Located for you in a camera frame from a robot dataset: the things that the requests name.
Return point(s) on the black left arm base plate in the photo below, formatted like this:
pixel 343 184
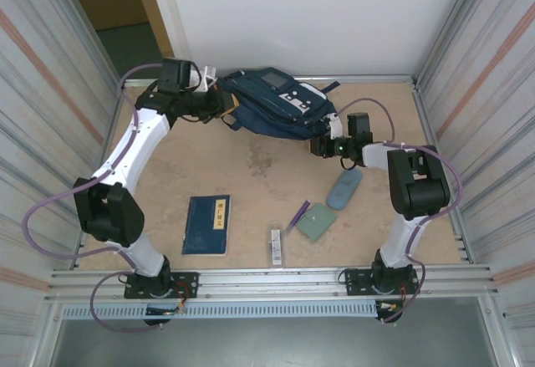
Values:
pixel 188 285

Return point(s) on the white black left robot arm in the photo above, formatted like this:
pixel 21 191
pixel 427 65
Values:
pixel 142 141

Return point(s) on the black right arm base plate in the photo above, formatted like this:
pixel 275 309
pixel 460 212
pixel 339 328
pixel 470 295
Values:
pixel 355 281

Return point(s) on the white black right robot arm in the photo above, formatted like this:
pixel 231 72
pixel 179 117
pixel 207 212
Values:
pixel 418 183

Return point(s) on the long aluminium mounting rail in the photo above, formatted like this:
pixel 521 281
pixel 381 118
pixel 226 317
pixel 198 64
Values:
pixel 271 283

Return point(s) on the blue-grey glasses case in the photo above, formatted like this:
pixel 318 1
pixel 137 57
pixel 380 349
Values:
pixel 343 189

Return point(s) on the small white rectangular packet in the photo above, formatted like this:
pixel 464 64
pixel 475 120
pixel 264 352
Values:
pixel 276 246

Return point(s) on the navy blue student backpack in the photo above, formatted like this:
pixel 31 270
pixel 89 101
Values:
pixel 271 108

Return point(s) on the blue book yellow label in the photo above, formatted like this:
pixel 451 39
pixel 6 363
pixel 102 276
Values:
pixel 205 225

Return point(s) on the purple pen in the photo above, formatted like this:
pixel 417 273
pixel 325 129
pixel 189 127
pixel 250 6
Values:
pixel 300 215

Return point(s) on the grey metal sheet panel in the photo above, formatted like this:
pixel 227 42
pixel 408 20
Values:
pixel 271 346

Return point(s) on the green snap wallet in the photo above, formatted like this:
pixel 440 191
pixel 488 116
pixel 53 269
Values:
pixel 315 221

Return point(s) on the aluminium frame post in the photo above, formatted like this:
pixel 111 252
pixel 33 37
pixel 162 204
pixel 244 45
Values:
pixel 453 20
pixel 85 28

